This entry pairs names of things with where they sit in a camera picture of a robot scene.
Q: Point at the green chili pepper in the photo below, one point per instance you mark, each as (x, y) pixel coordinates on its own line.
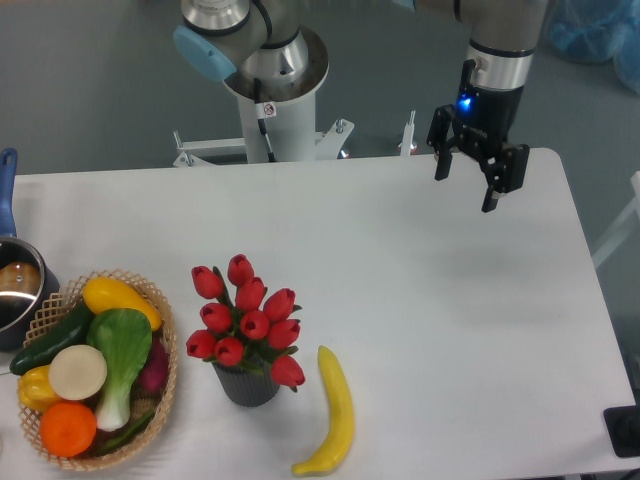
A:
(124, 436)

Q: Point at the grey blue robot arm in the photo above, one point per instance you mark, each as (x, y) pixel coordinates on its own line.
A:
(274, 66)

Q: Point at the yellow bell pepper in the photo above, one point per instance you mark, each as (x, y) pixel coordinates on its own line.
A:
(35, 390)

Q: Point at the black device at edge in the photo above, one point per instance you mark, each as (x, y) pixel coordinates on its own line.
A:
(622, 424)

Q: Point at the dark green cucumber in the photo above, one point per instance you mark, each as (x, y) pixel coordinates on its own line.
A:
(71, 330)

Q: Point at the yellow squash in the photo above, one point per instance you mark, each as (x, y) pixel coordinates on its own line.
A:
(104, 293)

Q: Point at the white frame at right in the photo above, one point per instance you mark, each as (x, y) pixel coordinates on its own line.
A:
(619, 229)

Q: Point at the blue handled saucepan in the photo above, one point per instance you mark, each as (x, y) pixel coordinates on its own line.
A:
(26, 280)

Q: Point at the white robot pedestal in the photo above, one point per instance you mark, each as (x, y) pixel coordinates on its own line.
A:
(271, 132)

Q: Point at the purple sweet potato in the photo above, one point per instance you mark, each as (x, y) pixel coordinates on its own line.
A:
(154, 374)

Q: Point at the orange fruit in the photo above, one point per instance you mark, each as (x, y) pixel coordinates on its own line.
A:
(68, 429)

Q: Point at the red tulip bouquet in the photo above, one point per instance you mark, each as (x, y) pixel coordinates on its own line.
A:
(244, 324)

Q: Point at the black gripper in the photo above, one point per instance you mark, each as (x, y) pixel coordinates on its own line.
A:
(481, 120)

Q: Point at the yellow banana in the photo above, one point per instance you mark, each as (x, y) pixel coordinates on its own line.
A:
(341, 428)

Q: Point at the dark grey ribbed vase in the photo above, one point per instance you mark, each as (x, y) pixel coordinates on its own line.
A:
(247, 388)

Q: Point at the blue plastic bag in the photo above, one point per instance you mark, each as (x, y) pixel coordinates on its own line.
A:
(598, 32)

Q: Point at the green bok choy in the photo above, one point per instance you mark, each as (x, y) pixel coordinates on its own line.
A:
(123, 337)

